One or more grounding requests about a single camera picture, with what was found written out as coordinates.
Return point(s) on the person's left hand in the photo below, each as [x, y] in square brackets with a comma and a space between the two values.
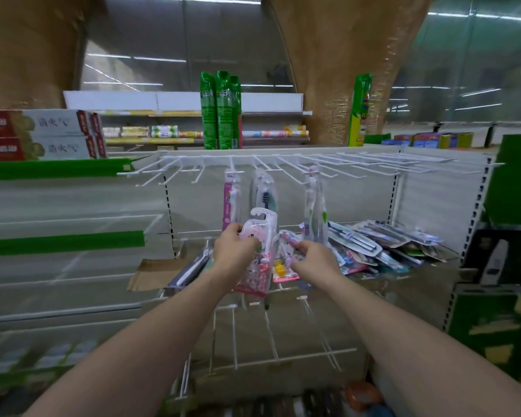
[234, 251]

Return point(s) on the person's right hand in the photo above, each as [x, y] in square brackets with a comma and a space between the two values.
[319, 264]

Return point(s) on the pink kids toothbrush pack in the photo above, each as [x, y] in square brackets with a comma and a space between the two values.
[267, 238]

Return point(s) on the kids toothbrush pack yellow toy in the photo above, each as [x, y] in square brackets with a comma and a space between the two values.
[282, 268]

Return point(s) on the pile of toothbrush packs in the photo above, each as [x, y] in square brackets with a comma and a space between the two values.
[360, 243]

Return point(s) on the clear green toothbrush pack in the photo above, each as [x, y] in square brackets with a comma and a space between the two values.
[323, 217]

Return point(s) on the pink label toothbrush pack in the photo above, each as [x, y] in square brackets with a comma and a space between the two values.
[229, 199]

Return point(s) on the clear pink-topped toothbrush pack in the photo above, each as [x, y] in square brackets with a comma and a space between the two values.
[310, 204]

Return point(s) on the oval blue toothbrush pack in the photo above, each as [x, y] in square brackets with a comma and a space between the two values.
[265, 191]

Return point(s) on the person's left forearm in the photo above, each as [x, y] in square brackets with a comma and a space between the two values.
[134, 351]

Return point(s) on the person's right forearm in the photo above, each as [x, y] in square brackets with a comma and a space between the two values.
[417, 343]

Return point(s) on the white shelf unit yellow strips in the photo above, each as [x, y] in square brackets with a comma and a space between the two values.
[113, 100]

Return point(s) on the brown cardboard tray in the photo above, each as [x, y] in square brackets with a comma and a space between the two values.
[156, 273]

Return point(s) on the row of colourful wrap rolls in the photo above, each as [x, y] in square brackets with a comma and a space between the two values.
[278, 133]

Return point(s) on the orange round object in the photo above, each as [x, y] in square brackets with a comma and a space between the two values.
[362, 395]

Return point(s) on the green spray can red side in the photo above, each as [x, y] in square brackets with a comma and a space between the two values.
[237, 112]

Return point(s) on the green yellow spray can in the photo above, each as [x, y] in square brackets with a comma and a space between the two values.
[358, 112]

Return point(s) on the woven brown column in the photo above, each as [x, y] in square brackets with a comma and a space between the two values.
[343, 60]
[30, 47]

